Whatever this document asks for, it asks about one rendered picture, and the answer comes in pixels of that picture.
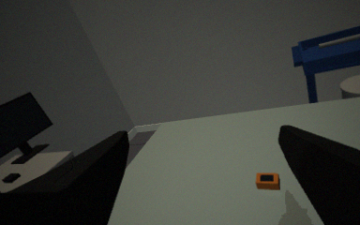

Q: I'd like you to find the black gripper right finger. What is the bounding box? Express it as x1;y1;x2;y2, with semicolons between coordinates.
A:
278;125;360;225

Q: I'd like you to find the orange block with black square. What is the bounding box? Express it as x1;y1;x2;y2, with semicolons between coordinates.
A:
255;172;279;190

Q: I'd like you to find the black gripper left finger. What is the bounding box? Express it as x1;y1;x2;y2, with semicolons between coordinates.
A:
0;131;129;225

